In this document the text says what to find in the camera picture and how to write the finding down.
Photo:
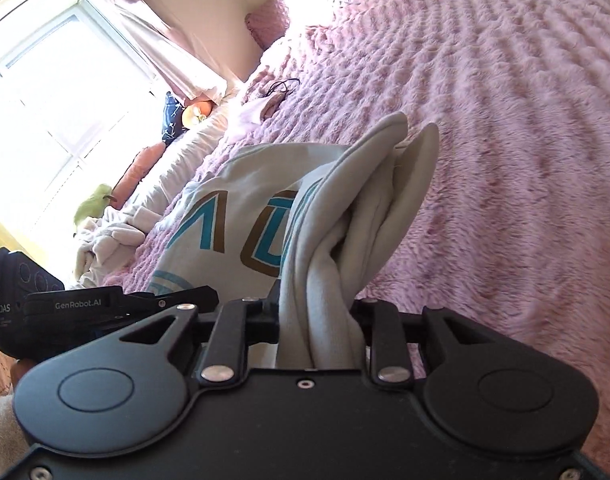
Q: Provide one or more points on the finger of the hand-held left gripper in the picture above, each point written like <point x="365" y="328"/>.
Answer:
<point x="185" y="297"/>

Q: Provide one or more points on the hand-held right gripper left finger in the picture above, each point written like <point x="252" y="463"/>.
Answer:
<point x="262" y="317"/>

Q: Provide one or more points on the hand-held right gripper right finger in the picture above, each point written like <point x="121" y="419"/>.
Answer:
<point x="381" y="330"/>

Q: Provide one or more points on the white sweatshirt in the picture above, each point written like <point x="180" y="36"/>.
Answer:
<point x="330" y="220"/>

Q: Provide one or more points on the crumpled white cloth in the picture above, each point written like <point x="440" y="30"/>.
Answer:
<point x="112" y="242"/>

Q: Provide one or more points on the green plush toy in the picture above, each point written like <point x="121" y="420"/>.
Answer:
<point x="95" y="205"/>

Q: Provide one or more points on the orange bolster pillow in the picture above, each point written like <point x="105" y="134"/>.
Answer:
<point x="137" y="175"/>

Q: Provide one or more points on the dark blue patterned bag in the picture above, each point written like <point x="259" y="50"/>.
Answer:
<point x="171" y="117"/>

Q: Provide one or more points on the orange plush toy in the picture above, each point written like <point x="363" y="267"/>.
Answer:
<point x="197" y="112"/>

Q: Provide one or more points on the window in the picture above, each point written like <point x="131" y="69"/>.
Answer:
<point x="50" y="110"/>

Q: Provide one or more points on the pink face mask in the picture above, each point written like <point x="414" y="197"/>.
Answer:
<point x="257" y="110"/>

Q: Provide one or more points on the pink fluffy blanket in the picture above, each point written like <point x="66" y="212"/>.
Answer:
<point x="485" y="135"/>

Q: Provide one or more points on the pink curtain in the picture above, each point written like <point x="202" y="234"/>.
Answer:
<point x="160" y="30"/>

